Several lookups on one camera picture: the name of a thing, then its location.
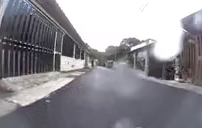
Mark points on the vehicle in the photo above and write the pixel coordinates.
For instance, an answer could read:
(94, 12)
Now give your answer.
(109, 64)

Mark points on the group of trees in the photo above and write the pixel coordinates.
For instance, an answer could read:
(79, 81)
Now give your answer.
(127, 45)

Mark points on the dark grey asphalt road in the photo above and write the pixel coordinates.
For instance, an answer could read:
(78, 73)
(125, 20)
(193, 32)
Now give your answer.
(99, 100)

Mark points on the building with pale roof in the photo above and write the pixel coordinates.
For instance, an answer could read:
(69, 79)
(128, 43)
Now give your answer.
(140, 55)

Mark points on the dark building with railing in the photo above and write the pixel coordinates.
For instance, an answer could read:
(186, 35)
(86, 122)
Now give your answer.
(159, 68)

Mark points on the pale concrete pavement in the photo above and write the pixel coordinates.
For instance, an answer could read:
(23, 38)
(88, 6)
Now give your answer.
(32, 89)

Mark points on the building with dark barred fence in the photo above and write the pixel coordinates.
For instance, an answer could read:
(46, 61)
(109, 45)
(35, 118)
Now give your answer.
(25, 40)

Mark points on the grey concrete pavement strip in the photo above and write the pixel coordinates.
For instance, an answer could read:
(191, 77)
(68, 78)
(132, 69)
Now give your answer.
(189, 87)

